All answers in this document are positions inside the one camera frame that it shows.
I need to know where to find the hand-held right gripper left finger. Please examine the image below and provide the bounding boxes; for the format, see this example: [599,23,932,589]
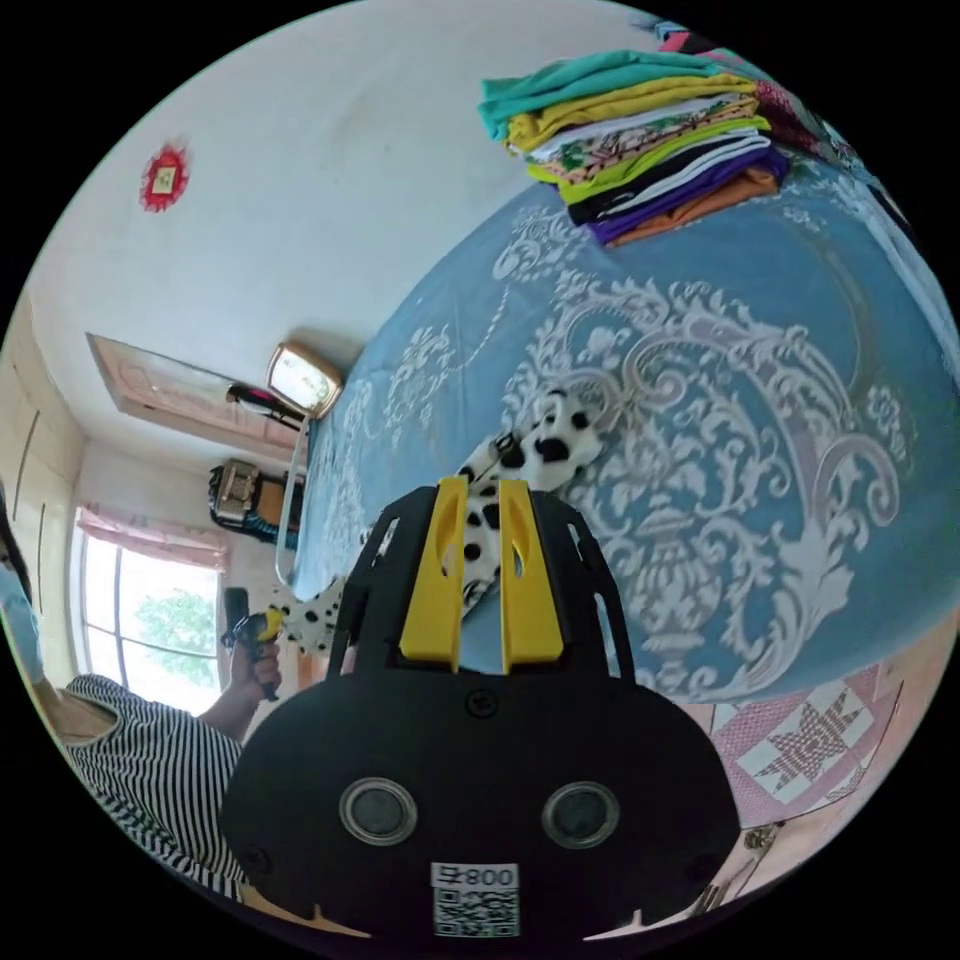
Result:
[399,476,469,674]

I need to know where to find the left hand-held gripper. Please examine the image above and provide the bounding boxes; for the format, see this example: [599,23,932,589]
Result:
[221,587,286,703]

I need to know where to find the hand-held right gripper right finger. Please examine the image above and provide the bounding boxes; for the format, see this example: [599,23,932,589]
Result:
[499,478,566,675]

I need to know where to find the polka dot vest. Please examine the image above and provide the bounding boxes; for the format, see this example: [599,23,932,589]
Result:
[283,388,610,655]

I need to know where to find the person's left forearm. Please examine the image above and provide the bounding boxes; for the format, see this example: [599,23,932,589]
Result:
[197,678,260,745]

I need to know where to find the person's left hand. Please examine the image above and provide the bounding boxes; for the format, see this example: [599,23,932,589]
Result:
[230,638,284,703]

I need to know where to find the window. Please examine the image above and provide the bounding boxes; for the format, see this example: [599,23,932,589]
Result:
[74,528,225,718]

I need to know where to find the pink curtain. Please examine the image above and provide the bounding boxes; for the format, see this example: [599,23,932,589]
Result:
[74,504,231,573]

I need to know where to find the person's body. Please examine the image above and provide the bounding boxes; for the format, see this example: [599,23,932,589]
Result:
[0,479,250,905]

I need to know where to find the pink wooden door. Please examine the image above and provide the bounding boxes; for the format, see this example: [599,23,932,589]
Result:
[85,332,310,454]

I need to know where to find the cream cupboard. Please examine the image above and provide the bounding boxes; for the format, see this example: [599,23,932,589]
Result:
[0,296,88,680]

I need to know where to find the bed with blue patterned sheet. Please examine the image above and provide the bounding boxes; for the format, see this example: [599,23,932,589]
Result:
[273,153,960,830]

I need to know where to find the pile of clothes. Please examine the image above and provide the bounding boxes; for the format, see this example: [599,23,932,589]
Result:
[478,48,790,249]

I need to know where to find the red wall ornament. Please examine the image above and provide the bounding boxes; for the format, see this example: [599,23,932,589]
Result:
[137,134,193,215]

